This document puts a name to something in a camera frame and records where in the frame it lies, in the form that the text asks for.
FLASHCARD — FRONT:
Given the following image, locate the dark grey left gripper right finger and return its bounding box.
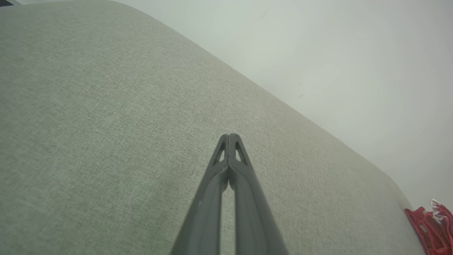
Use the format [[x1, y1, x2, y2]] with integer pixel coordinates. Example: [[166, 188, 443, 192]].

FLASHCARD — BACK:
[[229, 134, 289, 255]]

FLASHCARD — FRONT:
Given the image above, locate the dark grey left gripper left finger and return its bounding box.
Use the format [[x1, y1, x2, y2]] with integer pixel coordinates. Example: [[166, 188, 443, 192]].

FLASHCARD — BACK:
[[170, 134, 231, 255]]

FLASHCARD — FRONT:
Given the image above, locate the red basketball jersey white trim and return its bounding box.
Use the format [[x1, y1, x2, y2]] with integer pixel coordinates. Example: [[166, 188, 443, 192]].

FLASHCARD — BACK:
[[405, 199, 453, 255]]

